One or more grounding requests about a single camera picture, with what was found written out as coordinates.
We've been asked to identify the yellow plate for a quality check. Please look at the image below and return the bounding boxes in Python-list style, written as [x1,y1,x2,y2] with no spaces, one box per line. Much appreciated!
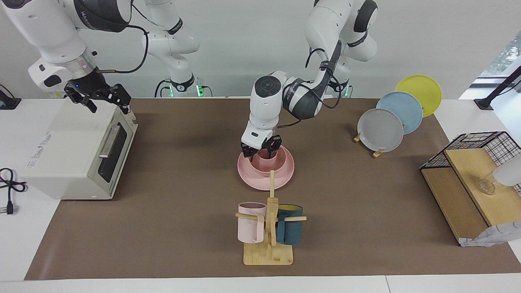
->
[395,75,442,118]

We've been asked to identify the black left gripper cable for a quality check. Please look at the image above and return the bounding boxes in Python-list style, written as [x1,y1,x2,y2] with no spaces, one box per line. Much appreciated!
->
[277,40,343,129]

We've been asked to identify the black power cord with plug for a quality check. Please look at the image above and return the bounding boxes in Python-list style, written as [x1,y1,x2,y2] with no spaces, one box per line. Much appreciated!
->
[0,168,27,215]

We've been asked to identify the window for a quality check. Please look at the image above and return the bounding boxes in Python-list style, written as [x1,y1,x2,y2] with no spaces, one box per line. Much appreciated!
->
[480,32,521,78]

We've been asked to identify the light blue plate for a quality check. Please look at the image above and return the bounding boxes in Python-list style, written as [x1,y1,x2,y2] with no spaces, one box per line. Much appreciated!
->
[376,92,424,135]

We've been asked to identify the clear glass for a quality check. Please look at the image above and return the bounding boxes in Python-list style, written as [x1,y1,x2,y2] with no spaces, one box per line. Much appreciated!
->
[478,177,497,195]

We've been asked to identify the white frosted bottle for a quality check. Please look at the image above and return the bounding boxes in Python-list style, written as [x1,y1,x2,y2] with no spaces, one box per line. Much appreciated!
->
[493,157,521,187]

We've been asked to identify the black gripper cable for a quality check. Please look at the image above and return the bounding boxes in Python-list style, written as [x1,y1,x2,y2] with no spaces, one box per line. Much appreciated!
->
[96,24,149,74]
[277,40,343,129]

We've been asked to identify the white toaster oven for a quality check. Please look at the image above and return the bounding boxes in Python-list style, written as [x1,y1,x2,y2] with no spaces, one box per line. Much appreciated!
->
[20,94,139,200]

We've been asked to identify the grey plate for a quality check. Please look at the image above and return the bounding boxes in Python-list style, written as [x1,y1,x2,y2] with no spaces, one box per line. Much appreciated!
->
[357,108,404,153]

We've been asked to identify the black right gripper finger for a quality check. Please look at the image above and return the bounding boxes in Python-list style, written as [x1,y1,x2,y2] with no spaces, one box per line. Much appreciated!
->
[111,84,132,112]
[65,87,98,114]

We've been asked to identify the wooden mug tree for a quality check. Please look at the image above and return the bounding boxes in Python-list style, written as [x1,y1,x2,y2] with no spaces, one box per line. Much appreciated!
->
[235,170,307,266]

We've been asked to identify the pink bowl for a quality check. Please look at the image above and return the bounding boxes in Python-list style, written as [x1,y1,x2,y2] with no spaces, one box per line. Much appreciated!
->
[249,149,285,173]

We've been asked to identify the white crumpled paper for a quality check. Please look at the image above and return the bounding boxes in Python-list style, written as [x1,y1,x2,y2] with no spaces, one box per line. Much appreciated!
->
[460,221,521,247]

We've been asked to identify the brown wooden base board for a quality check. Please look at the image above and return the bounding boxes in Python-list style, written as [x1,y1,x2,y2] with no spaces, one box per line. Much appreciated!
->
[421,167,489,245]

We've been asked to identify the pink plate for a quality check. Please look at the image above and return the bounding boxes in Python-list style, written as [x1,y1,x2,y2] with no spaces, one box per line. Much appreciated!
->
[237,144,295,191]

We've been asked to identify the light wooden shelf board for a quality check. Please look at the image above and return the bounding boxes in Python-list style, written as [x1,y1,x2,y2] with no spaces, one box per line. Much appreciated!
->
[444,148,521,227]

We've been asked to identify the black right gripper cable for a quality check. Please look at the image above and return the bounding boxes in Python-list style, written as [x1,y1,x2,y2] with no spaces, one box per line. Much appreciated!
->
[96,24,149,74]

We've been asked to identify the black clamp mount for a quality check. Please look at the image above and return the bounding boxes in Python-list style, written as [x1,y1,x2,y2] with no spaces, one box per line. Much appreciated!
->
[0,83,22,110]

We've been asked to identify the black wire basket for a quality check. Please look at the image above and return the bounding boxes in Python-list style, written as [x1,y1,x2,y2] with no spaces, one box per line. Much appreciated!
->
[420,131,521,196]

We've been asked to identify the dark teal mug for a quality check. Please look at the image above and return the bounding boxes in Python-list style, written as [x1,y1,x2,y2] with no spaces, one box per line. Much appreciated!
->
[276,204,303,245]

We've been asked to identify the pink mug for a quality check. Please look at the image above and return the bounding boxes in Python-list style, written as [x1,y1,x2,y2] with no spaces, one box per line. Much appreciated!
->
[238,202,267,244]

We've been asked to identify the black camera stand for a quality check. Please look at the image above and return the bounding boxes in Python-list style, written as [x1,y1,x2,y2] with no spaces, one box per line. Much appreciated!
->
[474,65,521,110]

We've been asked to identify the brown table mat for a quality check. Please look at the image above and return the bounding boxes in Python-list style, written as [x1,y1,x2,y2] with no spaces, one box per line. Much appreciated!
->
[24,98,521,280]

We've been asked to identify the wooden plate rack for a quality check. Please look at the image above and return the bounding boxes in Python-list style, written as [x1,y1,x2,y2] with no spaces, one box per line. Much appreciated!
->
[353,130,385,158]

